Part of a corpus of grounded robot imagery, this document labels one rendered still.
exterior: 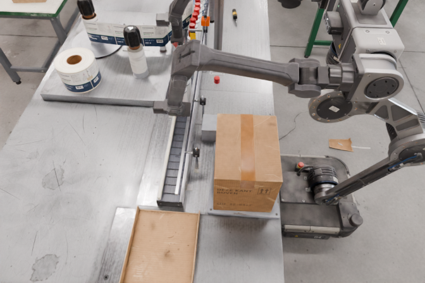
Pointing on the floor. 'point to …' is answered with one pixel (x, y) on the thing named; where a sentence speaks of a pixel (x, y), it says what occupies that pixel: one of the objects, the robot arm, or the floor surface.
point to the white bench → (21, 12)
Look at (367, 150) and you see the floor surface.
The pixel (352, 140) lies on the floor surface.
